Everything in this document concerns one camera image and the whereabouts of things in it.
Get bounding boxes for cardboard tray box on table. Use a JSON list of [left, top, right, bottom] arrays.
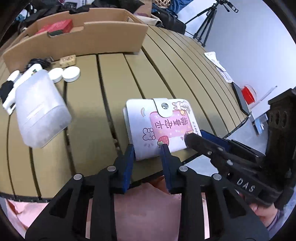
[[3, 8, 148, 72]]

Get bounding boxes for black backpack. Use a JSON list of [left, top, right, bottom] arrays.
[[152, 4, 186, 35]]

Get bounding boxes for white round jar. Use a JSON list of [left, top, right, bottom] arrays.
[[7, 70, 21, 83]]

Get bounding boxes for frosted plastic container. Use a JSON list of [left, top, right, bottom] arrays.
[[16, 69, 72, 149]]

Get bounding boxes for white tube bottle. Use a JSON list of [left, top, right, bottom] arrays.
[[3, 64, 43, 115]]

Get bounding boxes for red and green box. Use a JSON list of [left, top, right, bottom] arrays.
[[35, 19, 73, 37]]

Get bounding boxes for black smartphone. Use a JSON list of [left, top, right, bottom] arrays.
[[231, 82, 250, 116]]

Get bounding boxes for pink cloth on lap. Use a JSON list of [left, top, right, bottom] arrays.
[[4, 176, 213, 241]]

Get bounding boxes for pink cartoon wallet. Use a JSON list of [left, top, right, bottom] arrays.
[[123, 98, 201, 161]]

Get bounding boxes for small wooden block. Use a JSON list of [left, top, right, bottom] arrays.
[[59, 55, 76, 68]]

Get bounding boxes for red bucket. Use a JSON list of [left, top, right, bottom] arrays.
[[241, 85, 257, 105]]

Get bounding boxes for person right hand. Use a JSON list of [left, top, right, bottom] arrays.
[[249, 203, 279, 227]]

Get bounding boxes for small white lid jar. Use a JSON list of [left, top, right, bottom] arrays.
[[62, 66, 80, 82]]

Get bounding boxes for black camera tripod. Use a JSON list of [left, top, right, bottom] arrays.
[[185, 0, 239, 47]]

